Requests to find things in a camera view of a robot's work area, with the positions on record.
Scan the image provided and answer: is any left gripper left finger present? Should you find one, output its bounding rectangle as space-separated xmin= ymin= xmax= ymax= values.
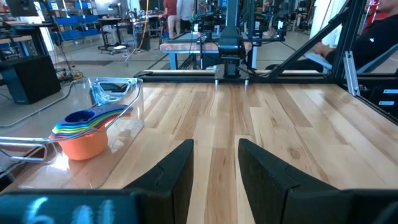
xmin=0 ymin=139 xmax=195 ymax=224

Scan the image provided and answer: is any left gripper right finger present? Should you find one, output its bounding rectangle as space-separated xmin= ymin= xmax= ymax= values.
xmin=238 ymin=138 xmax=398 ymax=224

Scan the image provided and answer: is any red measuring cup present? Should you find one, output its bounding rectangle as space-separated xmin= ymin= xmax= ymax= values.
xmin=49 ymin=114 xmax=122 ymax=139

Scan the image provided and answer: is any blue measuring cup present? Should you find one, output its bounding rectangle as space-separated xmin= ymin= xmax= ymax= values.
xmin=49 ymin=112 xmax=124 ymax=137

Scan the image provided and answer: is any yellow measuring cup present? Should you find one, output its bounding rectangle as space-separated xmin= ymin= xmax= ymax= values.
xmin=50 ymin=111 xmax=125 ymax=134

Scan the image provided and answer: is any teal measuring cup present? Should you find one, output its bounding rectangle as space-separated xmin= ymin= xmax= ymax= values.
xmin=52 ymin=107 xmax=130 ymax=130

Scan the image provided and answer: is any clear plastic basket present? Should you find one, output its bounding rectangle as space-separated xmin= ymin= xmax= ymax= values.
xmin=0 ymin=77 xmax=146 ymax=190

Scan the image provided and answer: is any black cabinet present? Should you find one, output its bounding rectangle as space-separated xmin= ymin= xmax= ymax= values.
xmin=0 ymin=55 xmax=62 ymax=105

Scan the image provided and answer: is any person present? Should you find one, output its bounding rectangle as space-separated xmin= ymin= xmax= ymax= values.
xmin=163 ymin=0 xmax=181 ymax=38
xmin=266 ymin=0 xmax=398 ymax=73
xmin=177 ymin=0 xmax=195 ymax=34

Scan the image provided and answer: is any blue storage bin shelf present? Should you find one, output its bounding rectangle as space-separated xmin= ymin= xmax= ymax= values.
xmin=46 ymin=0 xmax=100 ymax=41

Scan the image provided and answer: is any black monitor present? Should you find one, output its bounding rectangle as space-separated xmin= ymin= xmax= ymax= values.
xmin=4 ymin=0 xmax=40 ymax=18

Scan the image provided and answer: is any silver metal bracket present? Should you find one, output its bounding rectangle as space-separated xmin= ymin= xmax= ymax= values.
xmin=343 ymin=50 xmax=362 ymax=97

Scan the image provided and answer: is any black aluminium table frame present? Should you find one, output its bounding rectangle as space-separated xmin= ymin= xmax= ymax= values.
xmin=133 ymin=0 xmax=398 ymax=125

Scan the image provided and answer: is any blue-grey metal frame table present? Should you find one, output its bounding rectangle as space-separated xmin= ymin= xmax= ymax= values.
xmin=159 ymin=30 xmax=259 ymax=71

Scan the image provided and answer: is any black pedestal desk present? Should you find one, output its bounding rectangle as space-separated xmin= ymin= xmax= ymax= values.
xmin=96 ymin=17 xmax=125 ymax=55

